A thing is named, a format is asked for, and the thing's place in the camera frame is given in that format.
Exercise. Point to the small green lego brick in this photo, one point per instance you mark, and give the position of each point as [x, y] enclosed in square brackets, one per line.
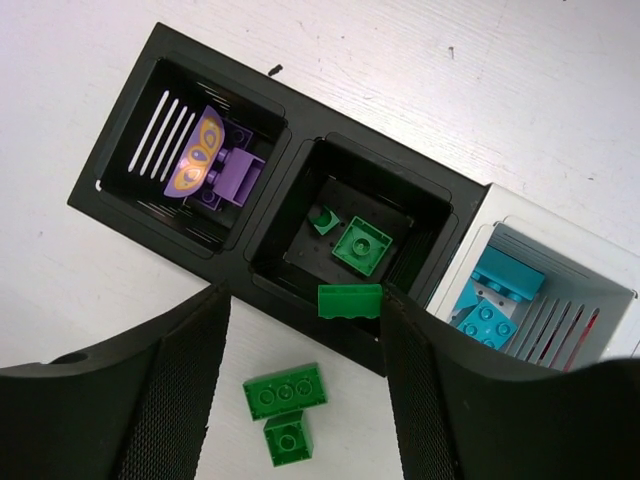
[362, 246]

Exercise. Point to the purple lego piece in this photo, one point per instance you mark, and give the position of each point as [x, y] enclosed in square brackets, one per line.
[198, 156]

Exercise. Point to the light blue lego brick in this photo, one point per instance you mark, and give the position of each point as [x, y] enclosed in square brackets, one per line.
[486, 324]

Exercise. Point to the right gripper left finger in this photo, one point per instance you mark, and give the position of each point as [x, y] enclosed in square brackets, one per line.
[134, 406]

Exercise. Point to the square green lego brick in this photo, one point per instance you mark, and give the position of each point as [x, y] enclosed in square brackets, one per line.
[288, 438]

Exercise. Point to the purple studded lego brick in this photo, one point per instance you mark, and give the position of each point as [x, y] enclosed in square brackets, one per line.
[235, 171]

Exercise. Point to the black double bin container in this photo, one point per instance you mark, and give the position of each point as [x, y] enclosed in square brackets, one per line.
[267, 250]

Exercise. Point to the large green lego brick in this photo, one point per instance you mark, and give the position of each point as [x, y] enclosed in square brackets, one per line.
[285, 391]

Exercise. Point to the curved green lego piece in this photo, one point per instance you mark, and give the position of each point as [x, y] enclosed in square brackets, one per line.
[324, 220]

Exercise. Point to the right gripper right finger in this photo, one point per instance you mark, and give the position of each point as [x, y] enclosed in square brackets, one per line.
[465, 411]

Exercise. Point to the white double bin container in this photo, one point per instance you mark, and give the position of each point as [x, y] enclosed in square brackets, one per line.
[580, 268]

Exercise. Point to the teal lego brick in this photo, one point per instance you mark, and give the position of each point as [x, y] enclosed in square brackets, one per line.
[507, 276]

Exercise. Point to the tiny green lego plate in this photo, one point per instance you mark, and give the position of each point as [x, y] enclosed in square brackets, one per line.
[349, 301]

